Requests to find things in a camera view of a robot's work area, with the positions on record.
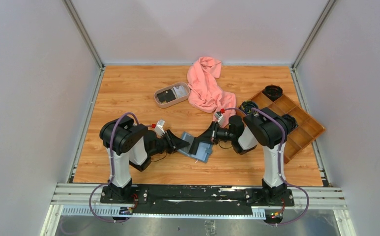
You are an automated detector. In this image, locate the blue leather card holder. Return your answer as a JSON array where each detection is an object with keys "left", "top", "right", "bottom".
[{"left": 178, "top": 132, "right": 213, "bottom": 163}]

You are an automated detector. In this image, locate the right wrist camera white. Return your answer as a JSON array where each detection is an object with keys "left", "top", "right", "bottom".
[{"left": 214, "top": 111, "right": 225, "bottom": 127}]

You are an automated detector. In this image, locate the aluminium rail frame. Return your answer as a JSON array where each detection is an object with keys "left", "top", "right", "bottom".
[{"left": 40, "top": 183, "right": 355, "bottom": 236}]

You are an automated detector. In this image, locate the black tape roll upper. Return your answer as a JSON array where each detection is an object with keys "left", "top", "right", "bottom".
[{"left": 263, "top": 85, "right": 284, "bottom": 102}]

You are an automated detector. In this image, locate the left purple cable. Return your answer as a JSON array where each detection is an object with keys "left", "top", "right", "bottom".
[{"left": 88, "top": 112, "right": 157, "bottom": 224}]

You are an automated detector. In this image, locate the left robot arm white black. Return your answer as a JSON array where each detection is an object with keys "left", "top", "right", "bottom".
[{"left": 99, "top": 112, "right": 190, "bottom": 203}]

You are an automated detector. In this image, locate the pink cloth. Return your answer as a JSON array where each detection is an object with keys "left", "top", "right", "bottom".
[{"left": 187, "top": 57, "right": 236, "bottom": 127}]

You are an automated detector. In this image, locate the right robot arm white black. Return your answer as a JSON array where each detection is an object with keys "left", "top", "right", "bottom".
[{"left": 189, "top": 108, "right": 292, "bottom": 206}]

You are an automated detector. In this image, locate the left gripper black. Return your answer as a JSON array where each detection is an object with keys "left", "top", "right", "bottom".
[{"left": 149, "top": 129, "right": 190, "bottom": 157}]

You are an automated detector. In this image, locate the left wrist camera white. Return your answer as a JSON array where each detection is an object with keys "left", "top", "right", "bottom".
[{"left": 153, "top": 119, "right": 165, "bottom": 136}]

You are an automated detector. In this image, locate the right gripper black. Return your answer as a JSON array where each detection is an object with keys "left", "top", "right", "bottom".
[{"left": 196, "top": 121, "right": 235, "bottom": 145}]

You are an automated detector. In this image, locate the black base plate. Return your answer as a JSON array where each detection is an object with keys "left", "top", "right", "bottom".
[{"left": 100, "top": 184, "right": 294, "bottom": 215}]

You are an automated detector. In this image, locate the pink oval tray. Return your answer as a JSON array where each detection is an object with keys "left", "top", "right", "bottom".
[{"left": 153, "top": 82, "right": 190, "bottom": 109}]

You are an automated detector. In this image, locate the black card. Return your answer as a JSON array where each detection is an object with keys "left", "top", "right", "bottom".
[
  {"left": 156, "top": 89, "right": 176, "bottom": 104},
  {"left": 188, "top": 137, "right": 200, "bottom": 155}
]

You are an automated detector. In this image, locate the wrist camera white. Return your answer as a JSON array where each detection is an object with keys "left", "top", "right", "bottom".
[
  {"left": 214, "top": 111, "right": 225, "bottom": 127},
  {"left": 153, "top": 119, "right": 165, "bottom": 136}
]

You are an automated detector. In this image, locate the black tape roll lower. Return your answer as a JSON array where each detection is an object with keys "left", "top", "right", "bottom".
[{"left": 282, "top": 114, "right": 298, "bottom": 132}]

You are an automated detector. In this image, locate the wooden compartment tray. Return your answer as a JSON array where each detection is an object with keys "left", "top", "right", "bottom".
[{"left": 238, "top": 85, "right": 325, "bottom": 164}]

